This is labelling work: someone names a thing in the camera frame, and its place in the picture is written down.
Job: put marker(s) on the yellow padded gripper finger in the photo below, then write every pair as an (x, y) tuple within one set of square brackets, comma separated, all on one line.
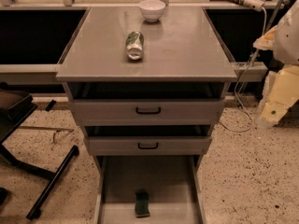
[(280, 93), (266, 41)]

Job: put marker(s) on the dark green sponge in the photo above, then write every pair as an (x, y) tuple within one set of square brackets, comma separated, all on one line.
[(142, 204)]

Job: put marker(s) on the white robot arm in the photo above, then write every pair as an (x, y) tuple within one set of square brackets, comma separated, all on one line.
[(286, 46)]

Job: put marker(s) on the grey drawer cabinet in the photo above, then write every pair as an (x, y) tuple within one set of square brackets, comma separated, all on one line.
[(181, 47)]

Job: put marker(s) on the grey bottom drawer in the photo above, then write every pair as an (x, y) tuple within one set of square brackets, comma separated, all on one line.
[(170, 181)]

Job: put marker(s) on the grey drawer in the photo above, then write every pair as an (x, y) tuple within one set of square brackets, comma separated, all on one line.
[(146, 140), (170, 181), (145, 103)]

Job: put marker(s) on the grey top drawer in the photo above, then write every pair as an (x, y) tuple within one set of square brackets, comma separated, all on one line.
[(145, 103)]

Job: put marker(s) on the grey middle drawer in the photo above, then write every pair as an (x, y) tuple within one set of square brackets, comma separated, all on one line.
[(146, 140)]

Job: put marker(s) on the white ceramic bowl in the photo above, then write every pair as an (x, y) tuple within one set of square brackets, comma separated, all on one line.
[(152, 10)]

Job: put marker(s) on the crushed green soda can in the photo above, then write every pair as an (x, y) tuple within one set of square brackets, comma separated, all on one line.
[(134, 45)]

